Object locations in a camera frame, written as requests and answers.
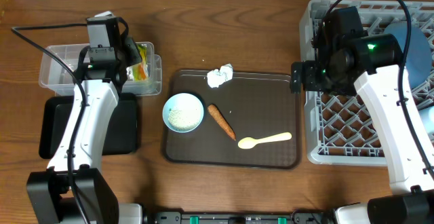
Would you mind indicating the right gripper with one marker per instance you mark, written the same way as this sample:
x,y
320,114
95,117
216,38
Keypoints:
x,y
311,81

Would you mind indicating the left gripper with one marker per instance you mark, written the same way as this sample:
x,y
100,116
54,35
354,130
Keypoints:
x,y
129,49

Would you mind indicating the yellow green snack wrapper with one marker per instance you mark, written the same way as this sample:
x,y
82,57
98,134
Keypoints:
x,y
139,72

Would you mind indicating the light blue rice bowl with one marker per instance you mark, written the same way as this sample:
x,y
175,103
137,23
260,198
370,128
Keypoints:
x,y
183,112

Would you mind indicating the white tissue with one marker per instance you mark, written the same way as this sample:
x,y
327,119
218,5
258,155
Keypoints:
x,y
217,77

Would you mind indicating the cream plastic spoon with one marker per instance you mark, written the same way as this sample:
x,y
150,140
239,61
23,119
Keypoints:
x,y
249,142

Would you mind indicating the orange carrot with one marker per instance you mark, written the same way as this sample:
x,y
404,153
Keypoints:
x,y
220,120

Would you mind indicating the dark blue plate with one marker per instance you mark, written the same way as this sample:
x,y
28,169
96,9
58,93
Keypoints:
x,y
419,59

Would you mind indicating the light blue cup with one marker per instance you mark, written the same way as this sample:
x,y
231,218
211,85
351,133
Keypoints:
x,y
427,117

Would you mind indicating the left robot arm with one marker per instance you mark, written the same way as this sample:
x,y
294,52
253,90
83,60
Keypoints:
x,y
72,188

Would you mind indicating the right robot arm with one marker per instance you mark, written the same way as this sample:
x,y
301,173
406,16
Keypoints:
x,y
351,62

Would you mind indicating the grey dishwasher rack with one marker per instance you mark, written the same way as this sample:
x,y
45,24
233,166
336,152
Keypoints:
x,y
339,130

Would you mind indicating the brown serving tray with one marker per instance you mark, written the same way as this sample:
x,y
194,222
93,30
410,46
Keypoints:
x,y
255,105

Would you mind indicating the clear plastic bin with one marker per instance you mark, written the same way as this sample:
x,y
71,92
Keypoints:
x,y
56,78

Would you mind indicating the black plastic bin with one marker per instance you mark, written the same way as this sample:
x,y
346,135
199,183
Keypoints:
x,y
121,137

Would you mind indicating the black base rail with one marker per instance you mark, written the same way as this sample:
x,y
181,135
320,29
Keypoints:
x,y
178,216

